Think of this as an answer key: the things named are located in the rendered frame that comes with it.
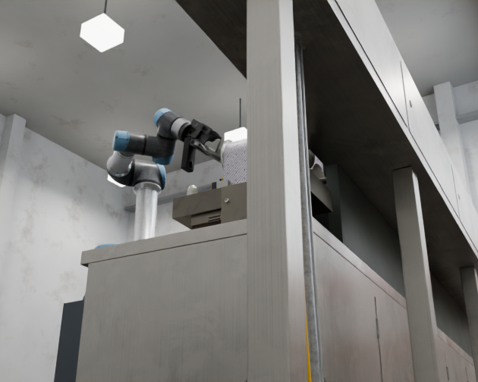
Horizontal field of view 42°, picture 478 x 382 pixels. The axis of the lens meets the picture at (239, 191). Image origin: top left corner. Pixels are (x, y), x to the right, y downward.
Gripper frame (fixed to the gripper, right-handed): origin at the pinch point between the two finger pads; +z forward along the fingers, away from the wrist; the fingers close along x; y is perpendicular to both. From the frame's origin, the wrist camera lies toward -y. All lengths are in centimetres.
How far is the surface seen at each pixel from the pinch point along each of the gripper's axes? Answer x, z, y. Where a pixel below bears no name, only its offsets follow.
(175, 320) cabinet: -33, 44, -41
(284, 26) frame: -82, 63, 17
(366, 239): 17, 50, 4
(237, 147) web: -7.1, 7.8, 5.5
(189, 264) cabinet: -33, 38, -29
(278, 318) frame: -84, 92, -20
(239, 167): -7.2, 13.0, 0.7
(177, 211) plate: -26.9, 19.9, -20.3
